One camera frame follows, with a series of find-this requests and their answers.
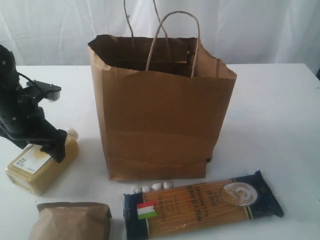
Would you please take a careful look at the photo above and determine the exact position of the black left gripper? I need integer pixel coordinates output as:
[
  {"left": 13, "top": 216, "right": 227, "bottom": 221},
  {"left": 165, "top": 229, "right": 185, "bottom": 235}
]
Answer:
[{"left": 0, "top": 92, "right": 68, "bottom": 163}]

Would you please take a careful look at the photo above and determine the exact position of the brown kraft pouch white label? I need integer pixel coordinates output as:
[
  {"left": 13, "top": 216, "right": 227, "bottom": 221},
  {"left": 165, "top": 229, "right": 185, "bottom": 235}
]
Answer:
[{"left": 28, "top": 202, "right": 112, "bottom": 240}]

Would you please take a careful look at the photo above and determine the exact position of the brown paper shopping bag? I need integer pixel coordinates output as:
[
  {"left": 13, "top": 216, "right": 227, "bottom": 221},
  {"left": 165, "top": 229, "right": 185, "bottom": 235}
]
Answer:
[{"left": 88, "top": 34, "right": 237, "bottom": 181}]

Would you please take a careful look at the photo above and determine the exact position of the white backdrop sheet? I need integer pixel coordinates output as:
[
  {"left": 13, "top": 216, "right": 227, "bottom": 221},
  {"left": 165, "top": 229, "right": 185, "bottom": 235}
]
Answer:
[{"left": 0, "top": 0, "right": 320, "bottom": 72}]

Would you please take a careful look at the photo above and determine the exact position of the yellow millet grain pack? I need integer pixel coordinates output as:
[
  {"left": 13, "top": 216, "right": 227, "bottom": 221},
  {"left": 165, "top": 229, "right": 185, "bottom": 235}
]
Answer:
[{"left": 5, "top": 127, "right": 79, "bottom": 196}]

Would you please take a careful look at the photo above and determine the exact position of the blister pack of white pills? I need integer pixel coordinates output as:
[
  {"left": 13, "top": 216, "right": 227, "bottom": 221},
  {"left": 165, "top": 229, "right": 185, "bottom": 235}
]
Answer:
[{"left": 131, "top": 181, "right": 174, "bottom": 194}]

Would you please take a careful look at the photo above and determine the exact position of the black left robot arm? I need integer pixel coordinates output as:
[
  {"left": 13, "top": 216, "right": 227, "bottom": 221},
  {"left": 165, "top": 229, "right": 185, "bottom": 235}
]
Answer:
[{"left": 0, "top": 46, "right": 68, "bottom": 163}]

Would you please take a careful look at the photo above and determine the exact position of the black cable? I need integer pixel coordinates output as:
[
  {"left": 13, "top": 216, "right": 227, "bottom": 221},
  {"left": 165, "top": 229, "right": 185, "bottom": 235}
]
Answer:
[{"left": 17, "top": 72, "right": 48, "bottom": 101}]

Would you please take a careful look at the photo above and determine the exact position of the spaghetti package dark blue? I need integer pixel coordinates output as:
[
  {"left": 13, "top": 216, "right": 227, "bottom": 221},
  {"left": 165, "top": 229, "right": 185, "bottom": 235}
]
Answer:
[{"left": 123, "top": 171, "right": 284, "bottom": 240}]

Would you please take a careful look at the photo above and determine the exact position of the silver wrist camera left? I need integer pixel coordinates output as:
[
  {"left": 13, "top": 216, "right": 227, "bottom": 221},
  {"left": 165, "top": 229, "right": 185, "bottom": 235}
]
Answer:
[{"left": 25, "top": 80, "right": 62, "bottom": 103}]

